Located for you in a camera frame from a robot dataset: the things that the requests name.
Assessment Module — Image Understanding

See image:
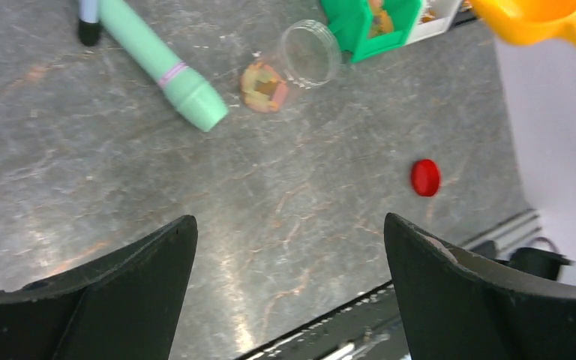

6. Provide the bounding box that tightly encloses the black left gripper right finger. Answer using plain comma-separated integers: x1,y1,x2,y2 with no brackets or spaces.
384,213,576,359

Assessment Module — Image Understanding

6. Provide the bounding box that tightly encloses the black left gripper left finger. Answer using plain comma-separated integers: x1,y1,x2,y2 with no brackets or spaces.
0,215,198,359

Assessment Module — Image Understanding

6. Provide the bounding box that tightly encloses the yellow plastic scoop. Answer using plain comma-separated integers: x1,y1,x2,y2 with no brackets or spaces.
470,0,576,47

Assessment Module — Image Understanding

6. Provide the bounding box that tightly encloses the red jar lid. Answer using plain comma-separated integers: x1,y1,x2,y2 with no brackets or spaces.
410,158,441,197

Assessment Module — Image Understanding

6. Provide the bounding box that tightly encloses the mint green tube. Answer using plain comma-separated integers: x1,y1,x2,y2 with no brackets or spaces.
99,0,229,132

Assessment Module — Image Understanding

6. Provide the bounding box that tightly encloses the white bin with lollipops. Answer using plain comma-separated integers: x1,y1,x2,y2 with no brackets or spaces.
405,0,461,45

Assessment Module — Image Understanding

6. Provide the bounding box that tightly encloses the clear plastic jar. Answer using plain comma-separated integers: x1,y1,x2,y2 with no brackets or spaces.
239,19,342,113

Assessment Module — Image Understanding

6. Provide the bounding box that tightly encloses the green plastic candy bin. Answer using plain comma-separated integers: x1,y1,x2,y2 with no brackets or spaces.
321,0,426,63

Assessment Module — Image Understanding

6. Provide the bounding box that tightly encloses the light blue tripod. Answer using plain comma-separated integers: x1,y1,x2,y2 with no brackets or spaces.
77,0,102,47

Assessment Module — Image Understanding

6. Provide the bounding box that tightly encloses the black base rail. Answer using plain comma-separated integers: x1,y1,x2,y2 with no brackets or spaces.
239,281,411,359

